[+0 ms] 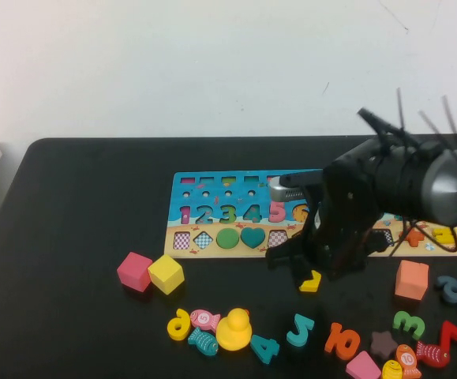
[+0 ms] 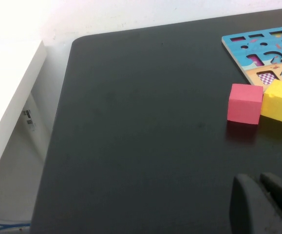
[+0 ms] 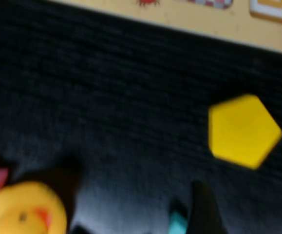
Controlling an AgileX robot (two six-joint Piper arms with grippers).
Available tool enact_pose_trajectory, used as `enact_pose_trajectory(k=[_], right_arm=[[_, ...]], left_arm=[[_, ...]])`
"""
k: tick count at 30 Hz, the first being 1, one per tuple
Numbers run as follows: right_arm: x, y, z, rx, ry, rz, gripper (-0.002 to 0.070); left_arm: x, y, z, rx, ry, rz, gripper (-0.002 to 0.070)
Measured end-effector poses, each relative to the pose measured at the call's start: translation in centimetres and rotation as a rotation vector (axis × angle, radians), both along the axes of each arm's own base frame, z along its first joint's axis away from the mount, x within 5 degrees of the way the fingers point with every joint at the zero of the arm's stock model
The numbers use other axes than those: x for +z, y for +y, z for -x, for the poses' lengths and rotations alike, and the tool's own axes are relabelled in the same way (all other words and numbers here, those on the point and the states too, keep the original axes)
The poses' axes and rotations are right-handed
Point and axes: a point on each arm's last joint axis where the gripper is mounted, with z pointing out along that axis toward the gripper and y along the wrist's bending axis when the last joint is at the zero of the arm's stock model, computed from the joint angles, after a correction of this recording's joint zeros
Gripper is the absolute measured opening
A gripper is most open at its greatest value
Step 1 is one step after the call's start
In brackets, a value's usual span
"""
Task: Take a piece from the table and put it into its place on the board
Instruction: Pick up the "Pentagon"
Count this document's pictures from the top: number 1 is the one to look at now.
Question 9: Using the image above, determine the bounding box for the yellow number six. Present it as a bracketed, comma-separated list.
[167, 308, 193, 341]

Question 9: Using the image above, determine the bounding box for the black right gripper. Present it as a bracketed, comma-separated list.
[266, 137, 388, 289]

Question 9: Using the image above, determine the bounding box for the teal wooden fish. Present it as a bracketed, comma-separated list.
[187, 328, 219, 357]

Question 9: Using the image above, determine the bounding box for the thin black hanging cable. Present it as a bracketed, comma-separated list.
[388, 212, 457, 258]

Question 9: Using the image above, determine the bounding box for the pink wooden fish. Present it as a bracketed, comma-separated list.
[189, 309, 222, 332]

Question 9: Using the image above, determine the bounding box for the orange wooden fish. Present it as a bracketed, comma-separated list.
[395, 343, 422, 378]

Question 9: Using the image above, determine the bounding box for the orange plus sign piece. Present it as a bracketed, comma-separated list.
[403, 227, 425, 247]

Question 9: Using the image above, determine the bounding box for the yellow wooden cube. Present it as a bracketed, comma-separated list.
[147, 253, 185, 295]

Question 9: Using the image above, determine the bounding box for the green circle piece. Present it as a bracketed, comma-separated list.
[215, 227, 240, 250]

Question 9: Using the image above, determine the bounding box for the red wooden fish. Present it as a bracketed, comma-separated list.
[415, 340, 450, 369]

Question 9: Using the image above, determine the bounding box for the yellow pentagon piece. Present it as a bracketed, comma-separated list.
[298, 269, 323, 294]

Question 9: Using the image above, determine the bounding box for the teal number five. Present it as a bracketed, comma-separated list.
[286, 313, 316, 348]

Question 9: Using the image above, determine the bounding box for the black wrist cable connector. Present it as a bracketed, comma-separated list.
[356, 107, 414, 149]

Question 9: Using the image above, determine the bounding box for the pink wooden cube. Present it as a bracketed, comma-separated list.
[116, 251, 154, 293]

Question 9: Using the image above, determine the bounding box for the yellow equals sign piece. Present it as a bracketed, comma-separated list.
[432, 226, 457, 244]

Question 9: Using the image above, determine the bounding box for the brown star piece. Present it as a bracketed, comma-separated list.
[369, 330, 398, 359]

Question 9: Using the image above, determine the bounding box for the yellow wooden fish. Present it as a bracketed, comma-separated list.
[380, 358, 405, 379]

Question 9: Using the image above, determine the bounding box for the teal number four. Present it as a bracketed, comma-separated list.
[249, 333, 281, 365]

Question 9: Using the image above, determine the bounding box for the pink trapezoid piece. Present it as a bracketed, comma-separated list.
[345, 350, 382, 379]

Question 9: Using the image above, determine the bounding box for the orange wooden cube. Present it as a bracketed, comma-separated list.
[394, 259, 430, 301]

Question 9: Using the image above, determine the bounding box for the teal heart piece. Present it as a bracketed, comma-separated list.
[239, 227, 267, 250]

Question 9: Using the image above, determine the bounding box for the pink number five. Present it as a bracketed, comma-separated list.
[268, 201, 288, 223]

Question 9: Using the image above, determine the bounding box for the blue wooden puzzle board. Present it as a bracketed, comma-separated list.
[163, 170, 457, 260]

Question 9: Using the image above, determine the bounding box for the yellow rubber duck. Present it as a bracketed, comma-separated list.
[215, 307, 253, 351]

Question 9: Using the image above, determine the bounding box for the red number seven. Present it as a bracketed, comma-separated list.
[433, 320, 457, 349]

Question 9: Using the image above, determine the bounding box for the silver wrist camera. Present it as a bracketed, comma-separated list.
[269, 170, 326, 203]

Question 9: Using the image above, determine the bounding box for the orange number ten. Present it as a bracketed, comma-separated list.
[324, 321, 361, 361]

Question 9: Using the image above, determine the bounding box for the blue-grey number nine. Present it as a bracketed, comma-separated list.
[435, 275, 457, 305]

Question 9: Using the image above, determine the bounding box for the green number three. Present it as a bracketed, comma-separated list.
[392, 310, 426, 340]

